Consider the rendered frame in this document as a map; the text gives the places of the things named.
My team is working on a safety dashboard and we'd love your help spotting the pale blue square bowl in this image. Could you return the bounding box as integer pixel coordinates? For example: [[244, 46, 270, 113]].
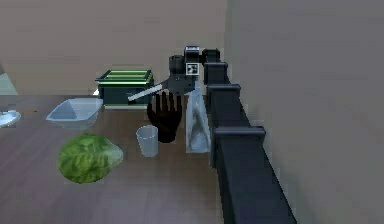
[[45, 97, 104, 131]]

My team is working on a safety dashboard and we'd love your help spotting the green lettuce head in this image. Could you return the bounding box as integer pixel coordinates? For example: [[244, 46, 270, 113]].
[[57, 132, 124, 184]]

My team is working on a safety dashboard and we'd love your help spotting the clear plastic cup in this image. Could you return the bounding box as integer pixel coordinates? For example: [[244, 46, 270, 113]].
[[135, 124, 160, 158]]

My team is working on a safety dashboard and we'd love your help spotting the white round dish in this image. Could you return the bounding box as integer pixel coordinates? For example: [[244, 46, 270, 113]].
[[0, 109, 22, 128]]

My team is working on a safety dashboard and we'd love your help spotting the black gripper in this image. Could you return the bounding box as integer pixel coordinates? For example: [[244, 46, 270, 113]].
[[127, 54, 198, 102]]

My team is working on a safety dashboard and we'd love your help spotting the black hand-shaped stand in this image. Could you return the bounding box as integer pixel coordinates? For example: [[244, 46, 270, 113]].
[[146, 92, 183, 144]]

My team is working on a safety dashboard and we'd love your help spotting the green and black box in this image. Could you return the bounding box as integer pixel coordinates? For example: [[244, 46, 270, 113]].
[[95, 69, 156, 110]]

